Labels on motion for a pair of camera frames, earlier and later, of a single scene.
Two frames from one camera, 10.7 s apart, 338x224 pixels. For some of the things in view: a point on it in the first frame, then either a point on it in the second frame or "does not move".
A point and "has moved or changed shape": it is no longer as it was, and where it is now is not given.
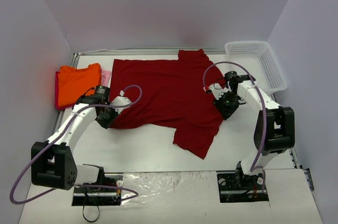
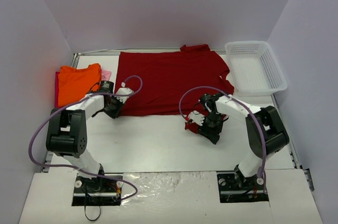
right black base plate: (234, 186) does not move
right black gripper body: (225, 109) -> (209, 132)
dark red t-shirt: (171, 93) has moved or changed shape
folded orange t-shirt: (73, 83) does not move
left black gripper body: (106, 121) -> (113, 110)
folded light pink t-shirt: (105, 78) does not move
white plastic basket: (257, 59) does not move
